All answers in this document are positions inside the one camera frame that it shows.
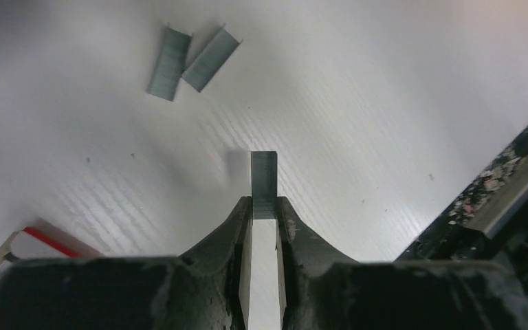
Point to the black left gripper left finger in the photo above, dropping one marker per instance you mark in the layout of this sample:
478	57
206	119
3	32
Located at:
206	287

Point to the grey staple strip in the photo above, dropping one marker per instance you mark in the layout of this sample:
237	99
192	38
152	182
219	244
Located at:
264	184
170	64
210	59

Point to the staple box with staples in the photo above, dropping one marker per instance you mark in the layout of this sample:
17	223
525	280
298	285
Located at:
42	239

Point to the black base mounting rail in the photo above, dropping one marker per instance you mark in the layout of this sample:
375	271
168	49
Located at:
488	220

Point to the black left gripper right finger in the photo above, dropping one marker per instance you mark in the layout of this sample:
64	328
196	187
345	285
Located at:
322	288

